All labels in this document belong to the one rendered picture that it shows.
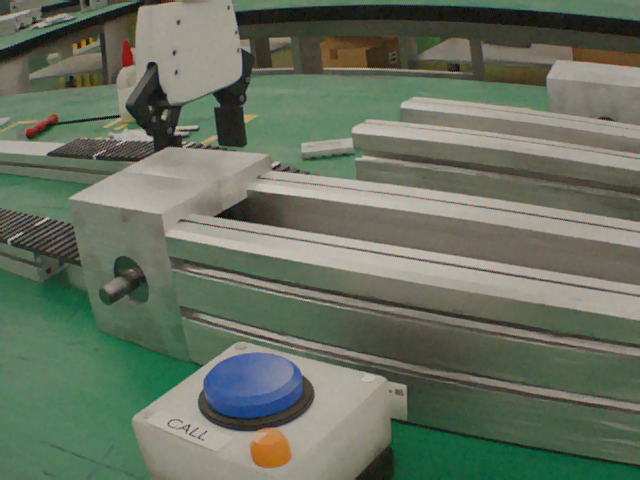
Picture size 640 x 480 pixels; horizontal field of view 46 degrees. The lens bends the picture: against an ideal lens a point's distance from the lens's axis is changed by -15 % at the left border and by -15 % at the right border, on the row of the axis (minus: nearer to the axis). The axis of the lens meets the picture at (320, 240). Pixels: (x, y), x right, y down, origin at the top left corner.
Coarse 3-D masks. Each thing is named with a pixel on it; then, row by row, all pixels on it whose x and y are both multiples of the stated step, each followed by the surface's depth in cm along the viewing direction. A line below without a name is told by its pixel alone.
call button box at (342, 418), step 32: (224, 352) 38; (192, 384) 35; (320, 384) 34; (352, 384) 34; (384, 384) 34; (160, 416) 33; (192, 416) 33; (224, 416) 32; (288, 416) 32; (320, 416) 32; (352, 416) 32; (384, 416) 35; (160, 448) 32; (192, 448) 31; (224, 448) 31; (320, 448) 31; (352, 448) 33; (384, 448) 35
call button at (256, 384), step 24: (240, 360) 34; (264, 360) 34; (288, 360) 34; (216, 384) 33; (240, 384) 32; (264, 384) 32; (288, 384) 32; (216, 408) 32; (240, 408) 32; (264, 408) 32
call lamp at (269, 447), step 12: (264, 432) 29; (276, 432) 29; (252, 444) 29; (264, 444) 29; (276, 444) 29; (288, 444) 29; (252, 456) 29; (264, 456) 29; (276, 456) 29; (288, 456) 29
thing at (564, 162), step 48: (384, 144) 58; (432, 144) 56; (480, 144) 54; (528, 144) 53; (576, 144) 57; (624, 144) 55; (480, 192) 55; (528, 192) 53; (576, 192) 51; (624, 192) 50
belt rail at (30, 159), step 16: (0, 144) 97; (16, 144) 95; (32, 144) 93; (48, 144) 92; (0, 160) 94; (16, 160) 91; (32, 160) 89; (48, 160) 87; (64, 160) 85; (80, 160) 83; (96, 160) 82; (32, 176) 90; (48, 176) 88; (64, 176) 86; (80, 176) 84; (96, 176) 83
